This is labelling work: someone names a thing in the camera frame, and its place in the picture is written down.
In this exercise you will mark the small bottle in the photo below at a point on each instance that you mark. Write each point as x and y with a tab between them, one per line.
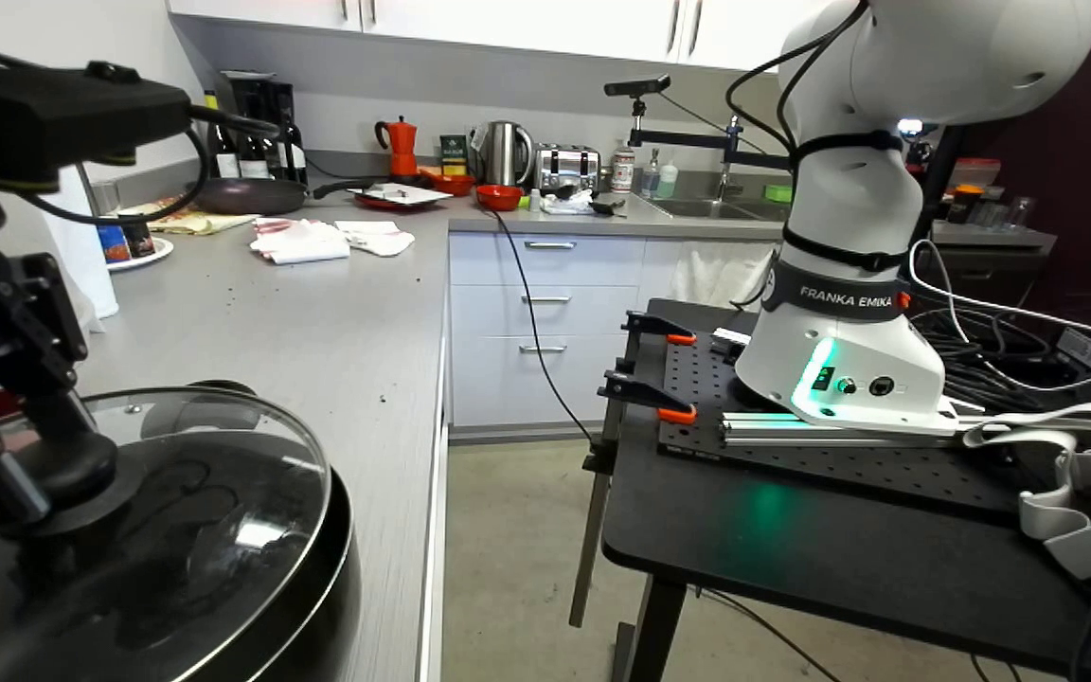
654	174
624	171

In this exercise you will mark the black stereo camera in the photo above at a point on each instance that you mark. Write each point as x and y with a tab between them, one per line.
638	87

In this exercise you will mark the red bowl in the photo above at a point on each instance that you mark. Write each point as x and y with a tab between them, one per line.
499	197

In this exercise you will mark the black perforated robot table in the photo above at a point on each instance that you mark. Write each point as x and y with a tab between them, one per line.
824	543

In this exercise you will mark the silver metal block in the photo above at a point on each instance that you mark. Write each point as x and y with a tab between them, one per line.
729	335

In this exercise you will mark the white serving plate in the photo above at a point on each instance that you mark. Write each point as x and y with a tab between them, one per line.
399	193

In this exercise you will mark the blue can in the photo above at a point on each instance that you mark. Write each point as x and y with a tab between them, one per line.
109	246

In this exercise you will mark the glass lid black knob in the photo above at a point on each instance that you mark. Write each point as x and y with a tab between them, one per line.
254	504

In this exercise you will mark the green sponge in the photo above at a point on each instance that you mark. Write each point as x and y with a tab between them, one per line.
781	192

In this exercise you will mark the black orange clamp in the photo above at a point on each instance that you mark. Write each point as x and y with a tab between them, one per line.
660	330
647	400

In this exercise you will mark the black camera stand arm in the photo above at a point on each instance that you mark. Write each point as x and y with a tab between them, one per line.
697	139

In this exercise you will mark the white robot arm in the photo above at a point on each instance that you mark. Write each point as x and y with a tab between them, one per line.
927	76

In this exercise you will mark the white crumpled item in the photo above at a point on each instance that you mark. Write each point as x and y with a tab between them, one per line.
566	202

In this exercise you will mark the red moka pot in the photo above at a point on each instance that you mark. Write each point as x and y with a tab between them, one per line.
396	144

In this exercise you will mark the black coffee machine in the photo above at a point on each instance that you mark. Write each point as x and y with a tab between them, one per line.
254	95

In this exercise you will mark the black cooking pot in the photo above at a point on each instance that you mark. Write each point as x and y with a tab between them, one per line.
334	620

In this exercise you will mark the white upper cabinets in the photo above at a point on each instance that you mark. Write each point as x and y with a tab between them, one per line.
508	24

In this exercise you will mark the steel toaster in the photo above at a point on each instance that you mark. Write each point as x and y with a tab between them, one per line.
569	168

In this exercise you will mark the aluminium rail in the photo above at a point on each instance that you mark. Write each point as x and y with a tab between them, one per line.
824	430

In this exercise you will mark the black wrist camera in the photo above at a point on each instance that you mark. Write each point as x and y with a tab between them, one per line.
40	118

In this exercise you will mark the white drawer cabinet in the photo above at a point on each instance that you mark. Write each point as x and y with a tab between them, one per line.
624	326

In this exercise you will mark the green box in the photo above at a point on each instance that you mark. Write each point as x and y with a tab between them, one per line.
451	153

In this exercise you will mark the yellow printed cloth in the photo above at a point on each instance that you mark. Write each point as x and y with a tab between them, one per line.
211	224

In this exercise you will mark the black frying pan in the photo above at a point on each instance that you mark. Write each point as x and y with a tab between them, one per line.
248	197

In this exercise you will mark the crumpled white red-striped towel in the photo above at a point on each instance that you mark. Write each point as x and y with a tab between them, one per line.
305	243

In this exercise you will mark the steel kettle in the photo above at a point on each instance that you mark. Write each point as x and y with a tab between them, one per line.
507	153

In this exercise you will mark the steel sink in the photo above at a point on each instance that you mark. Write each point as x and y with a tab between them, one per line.
721	202

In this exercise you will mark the dark can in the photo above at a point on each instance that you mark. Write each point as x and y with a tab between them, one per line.
137	239

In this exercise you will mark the small red item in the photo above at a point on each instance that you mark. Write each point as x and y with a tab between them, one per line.
457	184

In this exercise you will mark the small round white plate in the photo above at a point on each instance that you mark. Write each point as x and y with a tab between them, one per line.
154	259

